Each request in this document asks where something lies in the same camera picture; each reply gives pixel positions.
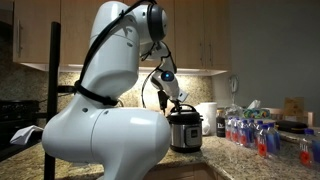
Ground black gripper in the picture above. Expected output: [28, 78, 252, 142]
[167, 94, 184, 113]

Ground black pressure cooker lid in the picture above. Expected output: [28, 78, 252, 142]
[165, 103, 204, 124]

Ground steel pressure cooker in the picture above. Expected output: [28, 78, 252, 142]
[168, 118, 204, 154]

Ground beige cutting board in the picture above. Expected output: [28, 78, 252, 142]
[137, 92, 159, 113]

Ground white paper towel roll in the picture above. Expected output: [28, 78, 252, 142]
[194, 102, 218, 137]

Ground dark jar with label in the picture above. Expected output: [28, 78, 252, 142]
[215, 109, 227, 138]

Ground clear plastic bag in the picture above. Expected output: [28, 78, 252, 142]
[223, 103, 245, 120]

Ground Fiji water bottle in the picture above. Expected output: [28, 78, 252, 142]
[266, 122, 281, 157]
[225, 116, 234, 141]
[298, 128, 316, 167]
[231, 117, 242, 145]
[311, 131, 320, 171]
[257, 124, 269, 158]
[239, 119, 250, 148]

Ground wooden base cabinet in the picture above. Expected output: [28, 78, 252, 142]
[143, 162, 228, 180]

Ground colourful tissue box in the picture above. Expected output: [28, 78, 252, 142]
[242, 99, 272, 120]

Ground black pouch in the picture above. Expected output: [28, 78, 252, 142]
[275, 120, 308, 135]

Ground brown cardboard box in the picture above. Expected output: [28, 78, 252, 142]
[283, 97, 305, 123]

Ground white crumpled cloth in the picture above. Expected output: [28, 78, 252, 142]
[9, 125, 45, 146]

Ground black stove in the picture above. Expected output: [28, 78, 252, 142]
[0, 99, 41, 163]

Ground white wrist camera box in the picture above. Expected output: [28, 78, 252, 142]
[175, 90, 190, 103]

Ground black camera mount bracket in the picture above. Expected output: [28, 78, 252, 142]
[157, 89, 168, 116]

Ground white wall phone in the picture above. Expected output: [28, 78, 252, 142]
[228, 73, 241, 105]

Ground wooden wall cabinet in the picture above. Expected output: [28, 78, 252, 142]
[12, 0, 231, 77]

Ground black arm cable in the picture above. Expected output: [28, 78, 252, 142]
[73, 0, 179, 111]

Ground black camera stand pole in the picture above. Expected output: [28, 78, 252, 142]
[44, 21, 78, 180]

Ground metal cabinet handle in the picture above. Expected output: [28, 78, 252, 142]
[16, 19, 23, 58]

